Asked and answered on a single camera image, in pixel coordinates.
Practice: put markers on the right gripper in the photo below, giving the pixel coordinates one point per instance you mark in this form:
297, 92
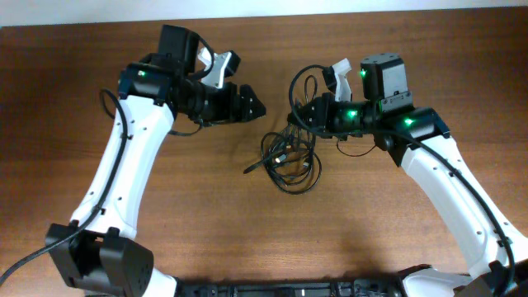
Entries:
319, 106

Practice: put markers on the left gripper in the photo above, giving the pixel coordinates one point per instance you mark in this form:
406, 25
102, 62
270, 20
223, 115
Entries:
224, 114

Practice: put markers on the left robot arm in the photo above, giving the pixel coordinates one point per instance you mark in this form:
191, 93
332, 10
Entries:
96, 251

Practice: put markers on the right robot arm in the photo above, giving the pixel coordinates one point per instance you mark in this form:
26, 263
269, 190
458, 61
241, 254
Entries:
420, 142

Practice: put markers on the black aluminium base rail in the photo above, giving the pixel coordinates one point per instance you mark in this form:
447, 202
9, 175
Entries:
354, 288

